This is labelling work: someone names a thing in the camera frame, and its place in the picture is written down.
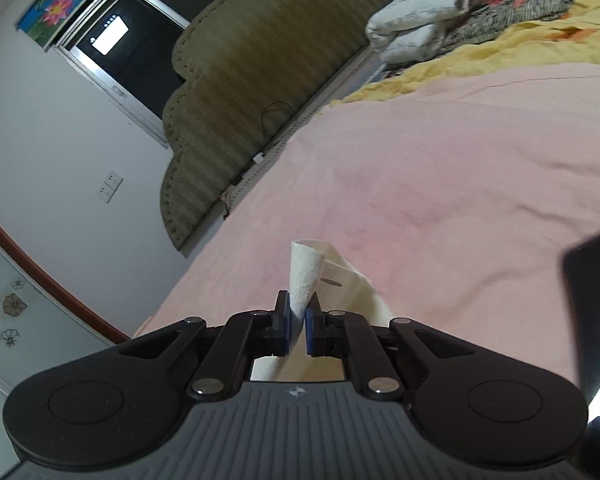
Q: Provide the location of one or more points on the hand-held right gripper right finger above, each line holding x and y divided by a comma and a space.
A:
310, 334

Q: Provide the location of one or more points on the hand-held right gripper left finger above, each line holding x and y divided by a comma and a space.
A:
281, 331

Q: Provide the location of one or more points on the white pants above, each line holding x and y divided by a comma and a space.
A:
302, 270

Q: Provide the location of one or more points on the white charger plug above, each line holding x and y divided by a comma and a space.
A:
258, 157

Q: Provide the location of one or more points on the pink bed sheet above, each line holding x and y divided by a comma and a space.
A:
455, 170

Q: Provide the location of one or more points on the olive striped padded headboard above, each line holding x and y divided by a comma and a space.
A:
240, 85

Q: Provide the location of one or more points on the dark object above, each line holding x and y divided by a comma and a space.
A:
595, 310

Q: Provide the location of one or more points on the folded white quilt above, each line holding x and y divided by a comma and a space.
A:
415, 5

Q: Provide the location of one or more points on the yellow blanket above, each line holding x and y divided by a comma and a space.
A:
505, 42

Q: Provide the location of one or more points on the lotus flower print blind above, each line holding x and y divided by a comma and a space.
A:
55, 10

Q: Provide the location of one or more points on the white wall socket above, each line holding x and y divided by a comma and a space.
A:
110, 186

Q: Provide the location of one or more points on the brown wooden wardrobe frame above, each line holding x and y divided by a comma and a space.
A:
55, 290

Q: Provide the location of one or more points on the aluminium frame window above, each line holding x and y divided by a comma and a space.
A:
130, 75

